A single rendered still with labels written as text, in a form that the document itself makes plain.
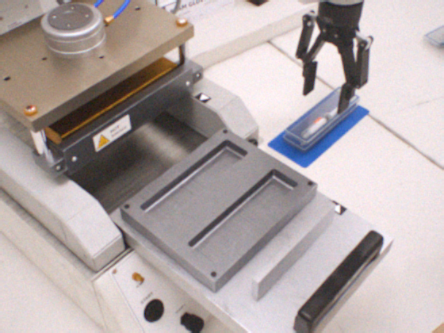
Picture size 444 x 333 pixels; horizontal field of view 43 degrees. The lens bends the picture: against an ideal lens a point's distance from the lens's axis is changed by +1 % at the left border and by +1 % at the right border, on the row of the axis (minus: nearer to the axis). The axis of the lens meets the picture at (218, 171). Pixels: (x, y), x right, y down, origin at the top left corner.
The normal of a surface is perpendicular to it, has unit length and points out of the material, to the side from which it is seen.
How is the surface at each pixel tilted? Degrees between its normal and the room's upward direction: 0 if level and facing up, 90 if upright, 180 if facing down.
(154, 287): 65
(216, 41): 0
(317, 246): 0
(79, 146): 90
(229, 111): 41
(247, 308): 0
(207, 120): 90
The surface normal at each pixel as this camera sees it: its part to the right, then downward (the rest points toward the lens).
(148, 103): 0.74, 0.49
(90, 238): 0.47, -0.19
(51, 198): -0.01, -0.68
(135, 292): 0.67, 0.16
